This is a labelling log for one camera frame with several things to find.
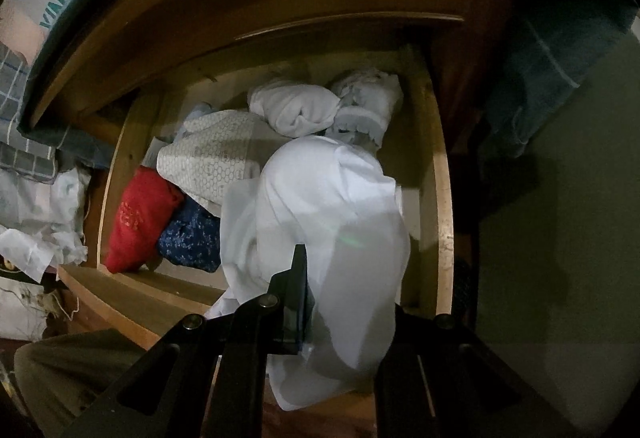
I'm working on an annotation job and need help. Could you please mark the light blue underwear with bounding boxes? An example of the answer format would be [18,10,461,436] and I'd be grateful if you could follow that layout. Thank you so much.
[172,103,213,139]

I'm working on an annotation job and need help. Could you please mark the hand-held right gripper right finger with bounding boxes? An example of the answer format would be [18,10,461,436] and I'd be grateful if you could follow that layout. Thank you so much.
[372,303,566,438]

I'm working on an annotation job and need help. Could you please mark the wooden drawer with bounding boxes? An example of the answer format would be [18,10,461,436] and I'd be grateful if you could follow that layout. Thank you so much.
[57,46,456,438]

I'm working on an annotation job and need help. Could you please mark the grey plaid pillow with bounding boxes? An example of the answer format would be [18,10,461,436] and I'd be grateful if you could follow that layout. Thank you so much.
[0,41,66,179]

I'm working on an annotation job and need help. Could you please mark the large white underwear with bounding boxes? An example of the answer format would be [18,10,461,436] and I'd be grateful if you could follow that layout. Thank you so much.
[205,135,412,411]

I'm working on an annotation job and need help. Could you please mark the white honeycomb-print underwear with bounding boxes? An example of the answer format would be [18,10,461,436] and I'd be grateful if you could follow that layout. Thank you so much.
[156,109,281,219]

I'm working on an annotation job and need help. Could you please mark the red underwear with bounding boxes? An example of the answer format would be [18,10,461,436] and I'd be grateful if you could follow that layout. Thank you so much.
[102,167,186,274]

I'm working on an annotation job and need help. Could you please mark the white lace-trimmed underwear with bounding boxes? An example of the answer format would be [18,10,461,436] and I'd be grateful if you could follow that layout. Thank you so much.
[325,71,405,149]

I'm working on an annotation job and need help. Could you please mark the dark blue floral underwear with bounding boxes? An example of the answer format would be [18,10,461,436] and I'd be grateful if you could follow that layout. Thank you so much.
[157,198,223,274]

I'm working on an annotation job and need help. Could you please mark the white crumpled cloth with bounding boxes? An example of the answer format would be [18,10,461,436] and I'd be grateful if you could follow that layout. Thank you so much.
[0,165,93,339]

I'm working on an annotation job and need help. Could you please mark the person's olive trouser leg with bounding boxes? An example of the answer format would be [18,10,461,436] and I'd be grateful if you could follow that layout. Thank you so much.
[12,328,156,438]

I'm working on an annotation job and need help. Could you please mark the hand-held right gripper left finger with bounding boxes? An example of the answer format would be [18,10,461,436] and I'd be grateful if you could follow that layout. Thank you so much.
[60,244,311,438]

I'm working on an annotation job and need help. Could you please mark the blue checked cloth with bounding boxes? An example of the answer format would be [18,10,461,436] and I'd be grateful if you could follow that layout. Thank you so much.
[17,3,631,169]

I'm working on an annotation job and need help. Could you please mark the rolled white underwear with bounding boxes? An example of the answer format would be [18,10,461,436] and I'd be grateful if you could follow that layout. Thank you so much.
[247,78,342,138]

